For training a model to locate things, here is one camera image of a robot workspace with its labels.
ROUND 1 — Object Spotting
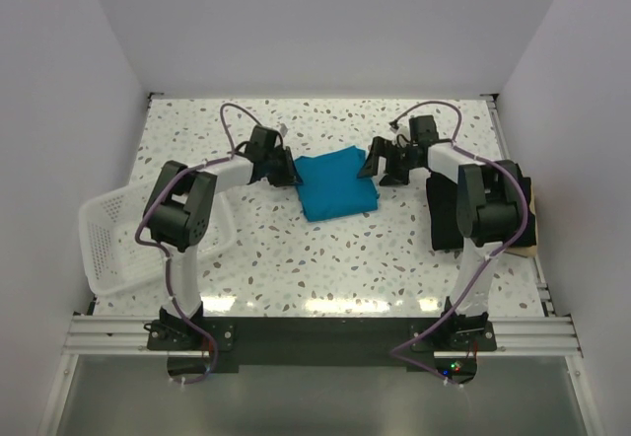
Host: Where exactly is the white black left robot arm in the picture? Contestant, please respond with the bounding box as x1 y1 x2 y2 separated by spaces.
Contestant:
135 125 302 357

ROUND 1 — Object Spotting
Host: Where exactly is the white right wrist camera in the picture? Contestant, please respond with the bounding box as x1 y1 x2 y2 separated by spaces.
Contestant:
396 130 411 143

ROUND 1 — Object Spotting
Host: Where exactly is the black folded t shirt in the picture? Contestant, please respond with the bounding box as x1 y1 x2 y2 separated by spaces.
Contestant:
426 160 536 251

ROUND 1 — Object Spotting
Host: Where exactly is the aluminium extrusion rail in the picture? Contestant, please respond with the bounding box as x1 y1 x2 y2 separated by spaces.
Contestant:
62 316 152 356

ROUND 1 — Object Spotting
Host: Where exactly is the white plastic basket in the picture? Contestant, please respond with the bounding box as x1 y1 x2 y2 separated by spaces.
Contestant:
79 182 237 297

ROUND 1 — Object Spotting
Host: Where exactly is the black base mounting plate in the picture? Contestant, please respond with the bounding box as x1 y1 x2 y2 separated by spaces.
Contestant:
144 313 498 377

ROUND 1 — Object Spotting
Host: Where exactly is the blue t shirt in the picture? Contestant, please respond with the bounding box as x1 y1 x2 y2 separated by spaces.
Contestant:
295 146 379 222

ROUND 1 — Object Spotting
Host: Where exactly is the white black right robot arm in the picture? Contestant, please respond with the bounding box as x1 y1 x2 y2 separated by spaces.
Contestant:
358 115 531 352

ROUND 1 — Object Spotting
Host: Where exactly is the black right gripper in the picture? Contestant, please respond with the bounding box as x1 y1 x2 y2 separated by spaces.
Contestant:
357 137 420 188

